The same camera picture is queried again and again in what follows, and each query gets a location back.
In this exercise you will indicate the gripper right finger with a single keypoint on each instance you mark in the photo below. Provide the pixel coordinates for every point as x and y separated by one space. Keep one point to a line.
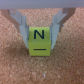
60 24

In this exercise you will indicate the yellow block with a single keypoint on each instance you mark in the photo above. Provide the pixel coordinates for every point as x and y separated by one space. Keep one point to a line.
39 41

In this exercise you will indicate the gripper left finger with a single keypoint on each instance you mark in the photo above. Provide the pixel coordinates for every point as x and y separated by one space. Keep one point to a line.
20 26

